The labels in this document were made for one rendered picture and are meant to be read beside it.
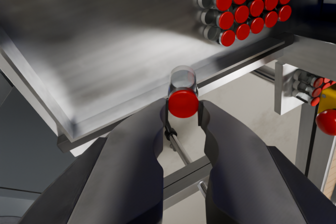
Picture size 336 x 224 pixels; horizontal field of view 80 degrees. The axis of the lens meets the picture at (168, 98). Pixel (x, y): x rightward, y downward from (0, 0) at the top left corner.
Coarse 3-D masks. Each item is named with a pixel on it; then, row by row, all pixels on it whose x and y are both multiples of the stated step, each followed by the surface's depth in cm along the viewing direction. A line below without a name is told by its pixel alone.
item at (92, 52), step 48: (0, 0) 20; (48, 0) 21; (96, 0) 23; (144, 0) 24; (192, 0) 27; (0, 48) 19; (48, 48) 23; (96, 48) 25; (144, 48) 27; (192, 48) 30; (240, 48) 33; (48, 96) 24; (96, 96) 28; (144, 96) 29
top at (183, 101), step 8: (176, 96) 13; (184, 96) 13; (192, 96) 13; (168, 104) 13; (176, 104) 13; (184, 104) 13; (192, 104) 13; (176, 112) 13; (184, 112) 13; (192, 112) 13
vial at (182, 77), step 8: (176, 72) 15; (184, 72) 15; (192, 72) 16; (176, 80) 14; (184, 80) 14; (192, 80) 14; (168, 88) 14; (176, 88) 13; (184, 88) 13; (192, 88) 14; (168, 96) 14
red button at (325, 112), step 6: (318, 114) 32; (324, 114) 31; (330, 114) 30; (318, 120) 32; (324, 120) 31; (330, 120) 30; (318, 126) 32; (324, 126) 31; (330, 126) 30; (324, 132) 32; (330, 132) 31
